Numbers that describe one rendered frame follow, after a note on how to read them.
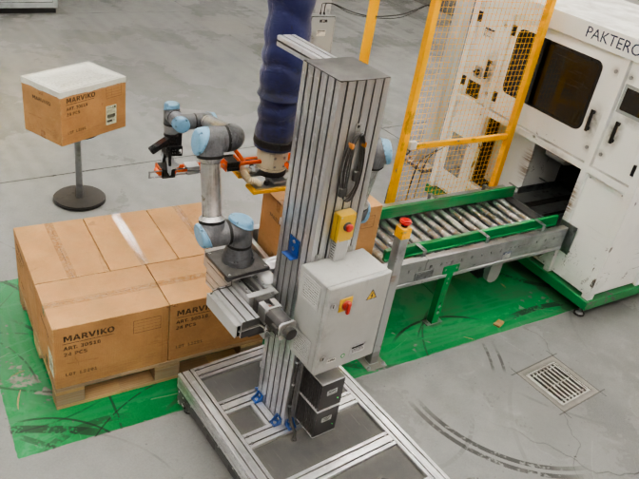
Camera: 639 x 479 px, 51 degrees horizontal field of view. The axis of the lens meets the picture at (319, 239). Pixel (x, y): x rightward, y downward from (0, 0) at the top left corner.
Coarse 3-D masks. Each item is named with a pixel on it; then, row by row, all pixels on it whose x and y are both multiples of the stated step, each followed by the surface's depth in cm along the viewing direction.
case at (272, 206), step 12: (276, 192) 398; (264, 204) 404; (276, 204) 392; (372, 204) 402; (264, 216) 407; (276, 216) 394; (372, 216) 404; (264, 228) 409; (276, 228) 396; (360, 228) 405; (372, 228) 410; (264, 240) 412; (276, 240) 399; (360, 240) 410; (372, 240) 416; (276, 252) 401; (372, 252) 422
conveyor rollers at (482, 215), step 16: (448, 208) 503; (464, 208) 512; (480, 208) 512; (496, 208) 521; (512, 208) 520; (384, 224) 467; (416, 224) 478; (432, 224) 479; (448, 224) 480; (464, 224) 489; (480, 224) 489; (496, 224) 499; (384, 240) 453; (416, 240) 455; (416, 256) 441
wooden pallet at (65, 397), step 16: (208, 352) 392; (224, 352) 411; (240, 352) 406; (144, 368) 372; (160, 368) 379; (176, 368) 385; (192, 368) 395; (80, 384) 355; (96, 384) 373; (112, 384) 375; (128, 384) 377; (144, 384) 379; (64, 400) 355; (80, 400) 361
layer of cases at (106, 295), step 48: (48, 240) 392; (96, 240) 399; (144, 240) 406; (192, 240) 414; (48, 288) 355; (96, 288) 361; (144, 288) 367; (192, 288) 374; (48, 336) 340; (96, 336) 345; (144, 336) 361; (192, 336) 379
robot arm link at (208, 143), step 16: (208, 128) 282; (224, 128) 285; (192, 144) 286; (208, 144) 281; (224, 144) 284; (208, 160) 283; (208, 176) 287; (208, 192) 290; (208, 208) 292; (208, 224) 293; (224, 224) 299; (208, 240) 294; (224, 240) 299
